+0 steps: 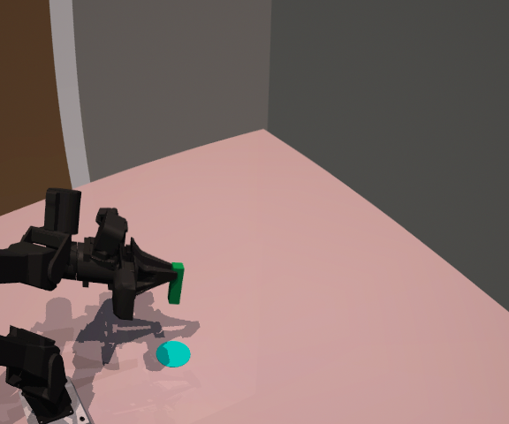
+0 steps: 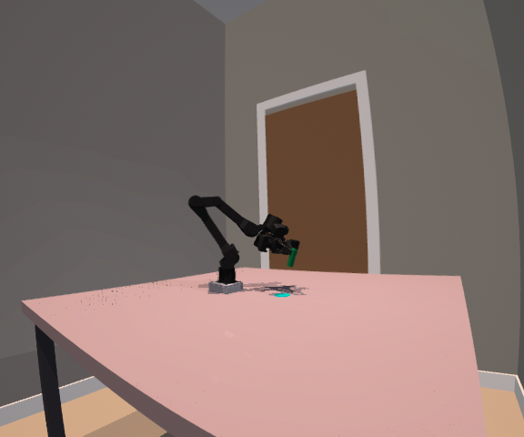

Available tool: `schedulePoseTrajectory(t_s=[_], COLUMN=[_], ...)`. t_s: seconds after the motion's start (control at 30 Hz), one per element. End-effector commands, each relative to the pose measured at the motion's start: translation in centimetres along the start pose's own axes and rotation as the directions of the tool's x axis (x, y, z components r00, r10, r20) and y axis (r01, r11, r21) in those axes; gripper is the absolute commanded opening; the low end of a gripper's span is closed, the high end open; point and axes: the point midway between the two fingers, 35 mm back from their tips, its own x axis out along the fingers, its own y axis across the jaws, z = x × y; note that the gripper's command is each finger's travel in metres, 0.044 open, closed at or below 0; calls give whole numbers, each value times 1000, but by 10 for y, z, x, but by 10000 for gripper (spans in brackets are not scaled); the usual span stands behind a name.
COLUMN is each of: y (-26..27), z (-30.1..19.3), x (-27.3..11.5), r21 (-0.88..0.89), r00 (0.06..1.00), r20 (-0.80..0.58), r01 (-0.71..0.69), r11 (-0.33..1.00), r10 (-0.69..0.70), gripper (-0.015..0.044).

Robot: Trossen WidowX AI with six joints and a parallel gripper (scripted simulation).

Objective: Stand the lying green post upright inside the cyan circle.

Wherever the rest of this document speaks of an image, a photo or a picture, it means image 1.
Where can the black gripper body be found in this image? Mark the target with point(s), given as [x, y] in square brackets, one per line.
[120, 279]

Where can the green rectangular post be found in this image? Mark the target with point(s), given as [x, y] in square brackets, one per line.
[175, 286]

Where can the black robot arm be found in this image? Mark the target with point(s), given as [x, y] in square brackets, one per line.
[33, 363]

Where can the cyan circle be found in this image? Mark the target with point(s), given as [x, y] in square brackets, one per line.
[173, 354]

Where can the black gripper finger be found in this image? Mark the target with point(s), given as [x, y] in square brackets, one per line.
[147, 277]
[147, 259]

